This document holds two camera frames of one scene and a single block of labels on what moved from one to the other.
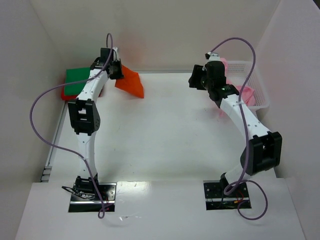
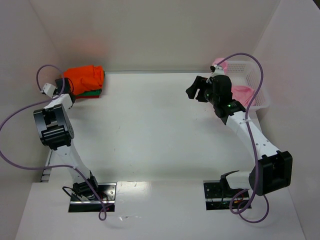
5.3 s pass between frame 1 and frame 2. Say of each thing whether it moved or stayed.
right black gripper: moved
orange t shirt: moved
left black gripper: moved
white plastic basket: stayed
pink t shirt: stayed
